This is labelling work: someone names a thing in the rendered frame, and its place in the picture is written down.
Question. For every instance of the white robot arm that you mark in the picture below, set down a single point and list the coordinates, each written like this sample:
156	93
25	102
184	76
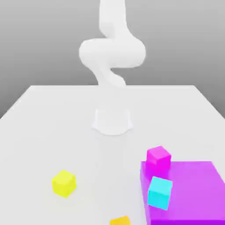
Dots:
112	52

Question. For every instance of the small magenta cube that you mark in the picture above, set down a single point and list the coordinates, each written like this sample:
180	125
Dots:
158	159

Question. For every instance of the small yellow cube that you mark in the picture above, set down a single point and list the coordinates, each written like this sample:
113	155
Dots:
64	183

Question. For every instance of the small cyan cube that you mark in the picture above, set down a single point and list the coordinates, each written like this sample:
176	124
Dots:
159	193

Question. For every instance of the small orange cube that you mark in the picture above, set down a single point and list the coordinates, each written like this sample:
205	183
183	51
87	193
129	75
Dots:
121	221

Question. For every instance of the large purple box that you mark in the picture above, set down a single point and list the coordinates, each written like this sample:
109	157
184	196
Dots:
193	193

